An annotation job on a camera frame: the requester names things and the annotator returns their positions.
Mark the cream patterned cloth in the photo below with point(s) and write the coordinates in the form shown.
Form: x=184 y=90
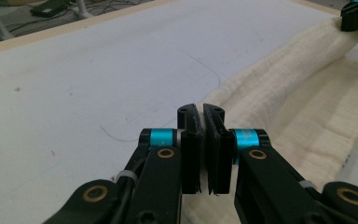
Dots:
x=307 y=124

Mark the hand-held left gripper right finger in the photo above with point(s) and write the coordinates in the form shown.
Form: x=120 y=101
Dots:
x=219 y=161

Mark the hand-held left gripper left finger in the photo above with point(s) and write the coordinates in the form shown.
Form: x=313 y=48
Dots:
x=191 y=155

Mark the black flat box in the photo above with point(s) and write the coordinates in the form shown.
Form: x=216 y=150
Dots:
x=49 y=8

